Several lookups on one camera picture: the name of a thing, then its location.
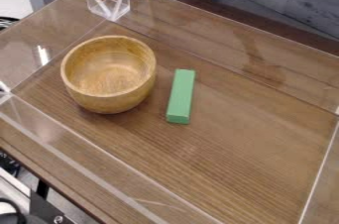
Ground green rectangular block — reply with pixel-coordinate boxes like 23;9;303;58
166;69;197;124

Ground clear acrylic enclosure wall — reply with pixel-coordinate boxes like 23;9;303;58
0;0;339;224

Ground wooden bowl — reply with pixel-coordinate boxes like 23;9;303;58
60;35;157;114

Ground black clamp with cable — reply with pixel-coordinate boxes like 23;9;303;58
0;193;79;224

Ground clear acrylic corner bracket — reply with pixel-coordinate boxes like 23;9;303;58
86;0;131;22

